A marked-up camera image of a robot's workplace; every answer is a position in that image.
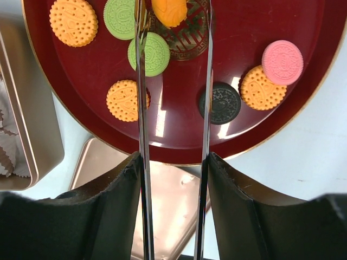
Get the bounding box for black sandwich cookie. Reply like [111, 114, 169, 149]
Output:
[210, 82, 241, 125]

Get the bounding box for orange fish-shaped cookie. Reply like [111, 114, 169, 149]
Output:
[151, 0, 188, 28]

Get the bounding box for red round tray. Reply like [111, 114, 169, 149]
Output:
[22, 1, 346, 165]

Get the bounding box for orange biscuit cookie bottom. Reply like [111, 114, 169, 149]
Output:
[106, 80, 138, 122]

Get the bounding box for orange biscuit cookie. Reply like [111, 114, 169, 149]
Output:
[49, 0, 98, 47]
[240, 65, 287, 111]
[106, 80, 138, 122]

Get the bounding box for gold cookie tin box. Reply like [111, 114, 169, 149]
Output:
[1, 14, 65, 191]

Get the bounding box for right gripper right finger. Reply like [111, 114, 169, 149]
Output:
[208, 153, 346, 259]

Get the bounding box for green sandwich cookie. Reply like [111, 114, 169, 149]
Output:
[103, 0, 135, 40]
[127, 31, 171, 78]

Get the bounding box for white paper cookie cups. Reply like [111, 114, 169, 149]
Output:
[1, 76, 30, 178]

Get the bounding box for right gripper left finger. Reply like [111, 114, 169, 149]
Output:
[1, 152, 140, 259]

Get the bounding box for metal serving tongs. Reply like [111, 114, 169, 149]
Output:
[134, 1, 213, 259]

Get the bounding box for pink sandwich cookie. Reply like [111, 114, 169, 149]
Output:
[261, 40, 304, 86]

